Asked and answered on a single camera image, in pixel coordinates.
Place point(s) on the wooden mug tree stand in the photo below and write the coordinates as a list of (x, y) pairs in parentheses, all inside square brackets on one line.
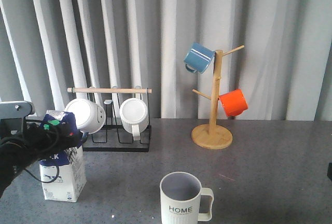
[(213, 136)]

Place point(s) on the black wire mug rack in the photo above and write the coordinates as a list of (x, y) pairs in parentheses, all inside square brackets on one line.
[(112, 136)]

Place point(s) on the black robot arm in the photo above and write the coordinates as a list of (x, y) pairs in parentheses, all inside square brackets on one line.
[(6, 174)]

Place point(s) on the white smiley face mug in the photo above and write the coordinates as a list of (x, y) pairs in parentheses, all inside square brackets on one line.
[(90, 117)]

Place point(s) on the grey pleated curtain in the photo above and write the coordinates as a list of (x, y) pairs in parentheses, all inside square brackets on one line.
[(284, 69)]

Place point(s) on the white HOME mug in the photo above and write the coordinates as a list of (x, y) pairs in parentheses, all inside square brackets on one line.
[(180, 198)]

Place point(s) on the blue enamel mug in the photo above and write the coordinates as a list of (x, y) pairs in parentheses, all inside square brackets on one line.
[(198, 58)]

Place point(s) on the white ribbed mug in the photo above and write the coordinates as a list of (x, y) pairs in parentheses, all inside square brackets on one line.
[(134, 117)]

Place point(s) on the orange enamel mug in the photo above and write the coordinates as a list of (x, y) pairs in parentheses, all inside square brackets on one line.
[(233, 103)]

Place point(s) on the blue white milk carton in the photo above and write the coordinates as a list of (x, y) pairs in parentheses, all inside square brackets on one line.
[(63, 174)]

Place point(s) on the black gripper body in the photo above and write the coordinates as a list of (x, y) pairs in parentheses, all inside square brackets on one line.
[(329, 171), (12, 126)]

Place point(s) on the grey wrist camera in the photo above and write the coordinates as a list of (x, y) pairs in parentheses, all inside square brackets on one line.
[(16, 109)]

